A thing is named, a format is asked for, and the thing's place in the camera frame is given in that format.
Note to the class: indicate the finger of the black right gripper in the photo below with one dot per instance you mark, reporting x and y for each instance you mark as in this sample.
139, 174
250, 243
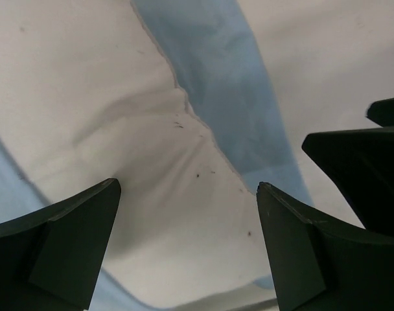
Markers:
361, 164
381, 112

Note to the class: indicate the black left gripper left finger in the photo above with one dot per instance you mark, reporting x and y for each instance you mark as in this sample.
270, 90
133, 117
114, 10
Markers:
50, 259

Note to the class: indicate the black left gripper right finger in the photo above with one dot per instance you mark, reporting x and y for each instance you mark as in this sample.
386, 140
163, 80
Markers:
319, 262

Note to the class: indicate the light blue pillowcase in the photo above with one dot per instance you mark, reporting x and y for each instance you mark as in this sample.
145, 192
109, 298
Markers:
216, 61

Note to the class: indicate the white pillow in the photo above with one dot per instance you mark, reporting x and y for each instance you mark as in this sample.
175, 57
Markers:
86, 94

